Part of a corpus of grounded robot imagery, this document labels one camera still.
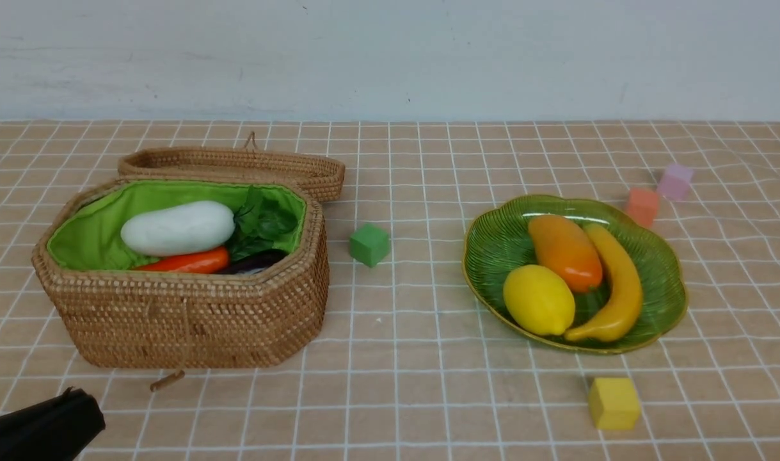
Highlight woven wicker basket lid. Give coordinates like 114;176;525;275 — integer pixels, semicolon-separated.
117;132;346;202

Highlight green foam cube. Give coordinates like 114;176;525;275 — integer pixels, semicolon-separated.
349;223;392;268

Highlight yellow foam cube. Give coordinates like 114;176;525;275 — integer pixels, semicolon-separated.
588;376;641;431

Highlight woven wicker basket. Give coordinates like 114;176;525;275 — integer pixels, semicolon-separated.
31;176;330;390

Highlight orange carrot with leaves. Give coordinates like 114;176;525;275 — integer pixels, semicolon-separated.
133;246;230;274

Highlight orange yellow mango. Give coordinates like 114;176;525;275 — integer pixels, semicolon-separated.
527;214;603;294

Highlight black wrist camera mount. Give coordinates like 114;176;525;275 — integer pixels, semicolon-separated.
0;386;106;460

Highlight white radish with leaves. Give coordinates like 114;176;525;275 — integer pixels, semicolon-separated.
120;186;299;262

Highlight yellow lemon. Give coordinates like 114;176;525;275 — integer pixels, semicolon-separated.
503;264;576;336

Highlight yellow banana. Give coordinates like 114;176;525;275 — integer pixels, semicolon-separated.
563;223;644;343

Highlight orange foam cube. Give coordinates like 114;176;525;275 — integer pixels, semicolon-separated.
624;188;660;229

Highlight purple eggplant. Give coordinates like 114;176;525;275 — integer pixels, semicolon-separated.
214;248;288;275

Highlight green glass leaf plate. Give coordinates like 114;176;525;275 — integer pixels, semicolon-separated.
461;195;689;354

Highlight pink foam cube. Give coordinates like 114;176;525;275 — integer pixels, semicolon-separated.
656;163;694;201

